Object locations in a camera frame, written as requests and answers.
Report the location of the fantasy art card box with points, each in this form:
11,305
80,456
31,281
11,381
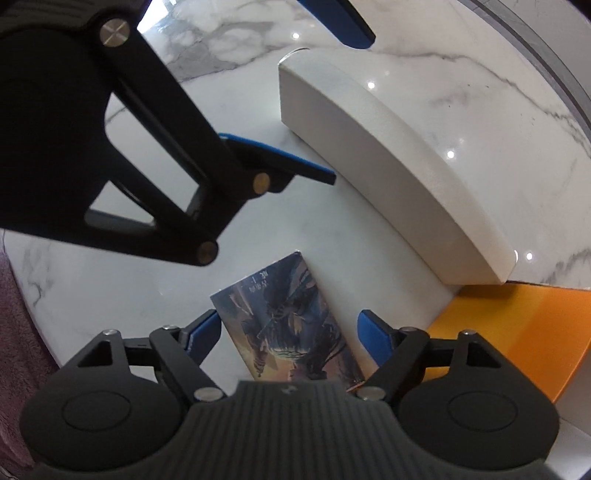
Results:
286,323

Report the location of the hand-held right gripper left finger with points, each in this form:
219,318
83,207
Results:
205,337

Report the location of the large orange cardboard box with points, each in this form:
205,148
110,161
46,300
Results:
508,323

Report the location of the purple fluffy blanket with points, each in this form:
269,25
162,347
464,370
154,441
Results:
23,323

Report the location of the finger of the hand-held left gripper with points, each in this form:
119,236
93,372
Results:
351,27
277,159

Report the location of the white rectangular box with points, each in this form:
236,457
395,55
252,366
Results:
369,152

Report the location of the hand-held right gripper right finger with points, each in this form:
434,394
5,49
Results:
371,339

